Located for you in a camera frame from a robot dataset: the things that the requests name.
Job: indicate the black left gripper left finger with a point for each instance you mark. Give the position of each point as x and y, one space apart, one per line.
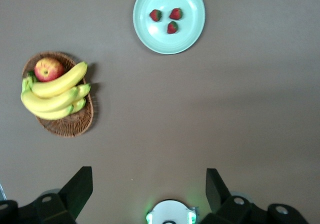
50 209

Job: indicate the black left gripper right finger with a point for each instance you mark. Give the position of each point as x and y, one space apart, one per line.
237 211

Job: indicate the red strawberry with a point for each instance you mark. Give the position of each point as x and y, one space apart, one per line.
176 13
172 27
155 15

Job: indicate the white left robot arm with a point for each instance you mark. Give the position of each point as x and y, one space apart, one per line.
170 211

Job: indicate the light green round plate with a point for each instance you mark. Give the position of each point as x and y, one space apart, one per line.
192 33

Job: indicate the brown wicker basket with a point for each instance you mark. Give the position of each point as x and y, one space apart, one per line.
70 126

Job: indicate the yellow banana bunch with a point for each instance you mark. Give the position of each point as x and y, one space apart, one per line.
50 103

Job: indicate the brown table mat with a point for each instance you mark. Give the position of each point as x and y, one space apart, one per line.
200 108

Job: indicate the red yellow apple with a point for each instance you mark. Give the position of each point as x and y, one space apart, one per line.
47 70

